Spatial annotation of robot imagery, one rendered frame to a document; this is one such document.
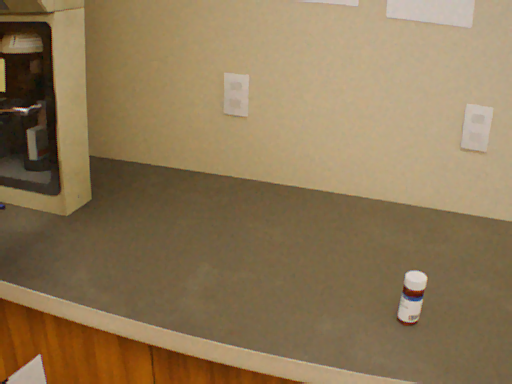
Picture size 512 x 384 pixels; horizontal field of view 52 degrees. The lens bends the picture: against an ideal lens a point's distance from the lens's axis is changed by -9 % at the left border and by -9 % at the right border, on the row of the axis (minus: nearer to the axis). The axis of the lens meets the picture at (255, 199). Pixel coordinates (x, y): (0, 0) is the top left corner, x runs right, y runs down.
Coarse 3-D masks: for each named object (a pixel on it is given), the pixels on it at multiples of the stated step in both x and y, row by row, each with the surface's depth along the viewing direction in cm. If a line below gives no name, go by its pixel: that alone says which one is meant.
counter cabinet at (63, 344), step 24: (0, 312) 107; (24, 312) 104; (0, 336) 110; (24, 336) 107; (48, 336) 104; (72, 336) 102; (96, 336) 100; (120, 336) 98; (0, 360) 113; (24, 360) 110; (48, 360) 107; (72, 360) 105; (96, 360) 102; (120, 360) 100; (144, 360) 98; (168, 360) 96; (192, 360) 94
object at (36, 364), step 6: (36, 360) 45; (24, 366) 46; (30, 366) 45; (36, 366) 45; (42, 366) 46; (18, 372) 45; (24, 372) 44; (30, 372) 45; (36, 372) 45; (42, 372) 46; (6, 378) 44; (12, 378) 43; (18, 378) 43; (24, 378) 44; (30, 378) 45; (36, 378) 46; (42, 378) 46
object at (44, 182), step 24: (0, 24) 112; (24, 24) 110; (48, 24) 109; (0, 48) 115; (24, 48) 113; (48, 48) 111; (24, 72) 115; (48, 72) 113; (0, 96) 119; (24, 96) 117; (48, 96) 115; (24, 120) 119; (48, 120) 117; (0, 144) 124; (24, 144) 122; (48, 144) 119; (0, 168) 127; (24, 168) 124; (48, 168) 122; (48, 192) 124
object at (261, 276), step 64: (128, 192) 142; (192, 192) 143; (256, 192) 145; (320, 192) 147; (0, 256) 108; (64, 256) 109; (128, 256) 111; (192, 256) 113; (256, 256) 114; (320, 256) 115; (384, 256) 116; (448, 256) 116; (128, 320) 91; (192, 320) 92; (256, 320) 93; (320, 320) 94; (384, 320) 94; (448, 320) 94
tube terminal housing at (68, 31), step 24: (72, 0) 113; (72, 24) 115; (72, 48) 117; (72, 72) 119; (72, 96) 121; (72, 120) 122; (72, 144) 124; (72, 168) 126; (0, 192) 131; (24, 192) 128; (72, 192) 127
